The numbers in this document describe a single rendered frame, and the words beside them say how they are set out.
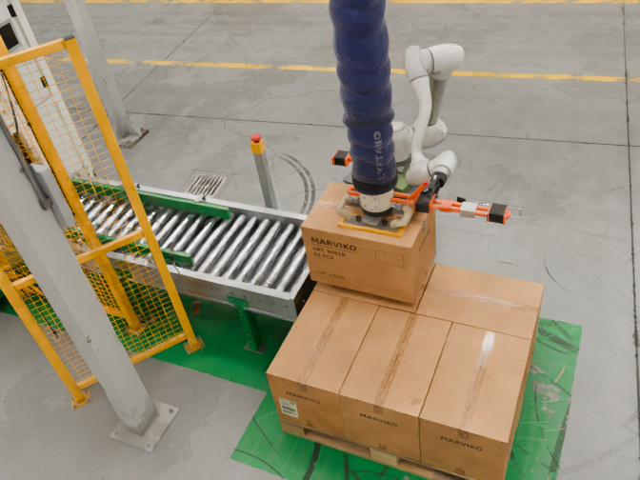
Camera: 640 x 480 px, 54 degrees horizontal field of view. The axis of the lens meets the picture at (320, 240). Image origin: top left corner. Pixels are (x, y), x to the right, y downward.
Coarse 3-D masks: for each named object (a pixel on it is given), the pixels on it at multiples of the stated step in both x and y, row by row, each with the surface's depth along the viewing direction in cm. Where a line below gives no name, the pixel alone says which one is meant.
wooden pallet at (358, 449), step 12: (528, 372) 347; (288, 420) 342; (288, 432) 352; (300, 432) 345; (312, 432) 348; (324, 432) 334; (324, 444) 343; (336, 444) 341; (348, 444) 340; (360, 444) 326; (360, 456) 336; (372, 456) 330; (384, 456) 325; (396, 456) 320; (396, 468) 328; (408, 468) 325; (420, 468) 324; (432, 468) 313
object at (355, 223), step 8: (352, 216) 322; (360, 216) 318; (344, 224) 320; (352, 224) 318; (360, 224) 317; (368, 224) 316; (384, 224) 312; (376, 232) 313; (384, 232) 311; (392, 232) 309; (400, 232) 309
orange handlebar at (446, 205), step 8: (352, 192) 318; (392, 200) 310; (400, 200) 308; (408, 200) 307; (440, 200) 304; (448, 200) 302; (432, 208) 302; (440, 208) 300; (448, 208) 298; (456, 208) 298; (480, 208) 296; (488, 208) 295
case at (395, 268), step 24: (336, 192) 343; (312, 216) 330; (336, 216) 328; (384, 216) 323; (432, 216) 331; (312, 240) 329; (336, 240) 321; (360, 240) 314; (384, 240) 309; (408, 240) 307; (432, 240) 341; (312, 264) 342; (336, 264) 334; (360, 264) 326; (384, 264) 318; (408, 264) 311; (360, 288) 338; (384, 288) 330; (408, 288) 322
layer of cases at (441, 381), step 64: (320, 320) 339; (384, 320) 333; (448, 320) 328; (512, 320) 322; (320, 384) 308; (384, 384) 303; (448, 384) 299; (512, 384) 294; (384, 448) 319; (448, 448) 295
